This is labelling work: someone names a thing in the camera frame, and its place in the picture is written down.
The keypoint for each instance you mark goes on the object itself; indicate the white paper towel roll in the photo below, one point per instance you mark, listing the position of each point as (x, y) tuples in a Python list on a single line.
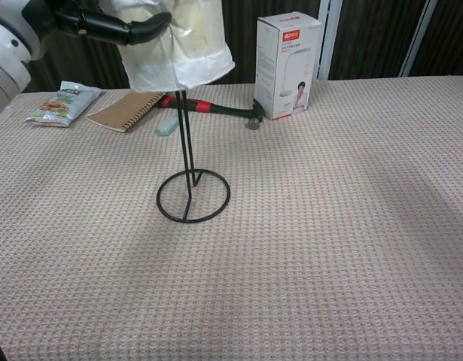
[(178, 45)]

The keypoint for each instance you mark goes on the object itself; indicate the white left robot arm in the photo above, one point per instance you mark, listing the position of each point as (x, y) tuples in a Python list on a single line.
[(7, 56)]

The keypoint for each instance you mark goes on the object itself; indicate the red and black hammer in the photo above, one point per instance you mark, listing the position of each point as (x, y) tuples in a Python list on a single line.
[(216, 108)]

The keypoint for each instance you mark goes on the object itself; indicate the mint green scrub brush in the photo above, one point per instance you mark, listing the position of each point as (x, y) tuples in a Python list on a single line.
[(168, 127)]

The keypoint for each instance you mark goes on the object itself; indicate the beige woven tablecloth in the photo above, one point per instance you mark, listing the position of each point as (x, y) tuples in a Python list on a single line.
[(291, 244)]

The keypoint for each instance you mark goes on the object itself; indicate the white desk lamp box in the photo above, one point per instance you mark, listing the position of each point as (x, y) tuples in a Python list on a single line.
[(287, 71)]

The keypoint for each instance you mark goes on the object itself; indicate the brown spiral notebook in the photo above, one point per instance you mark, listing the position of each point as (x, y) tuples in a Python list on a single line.
[(122, 113)]

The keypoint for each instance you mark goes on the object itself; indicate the snack bag with nuts print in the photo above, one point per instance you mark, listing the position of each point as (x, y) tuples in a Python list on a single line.
[(61, 105)]

